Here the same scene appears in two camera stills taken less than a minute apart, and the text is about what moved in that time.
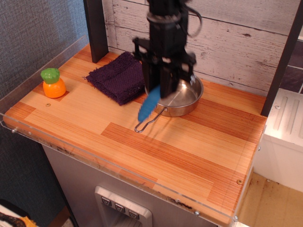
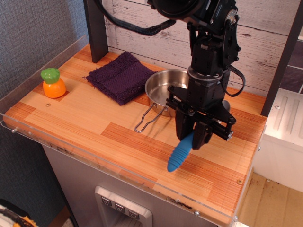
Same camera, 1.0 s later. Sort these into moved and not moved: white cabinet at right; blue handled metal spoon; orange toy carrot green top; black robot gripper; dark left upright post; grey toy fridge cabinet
Moved: black robot gripper; blue handled metal spoon
Not moved: grey toy fridge cabinet; dark left upright post; white cabinet at right; orange toy carrot green top
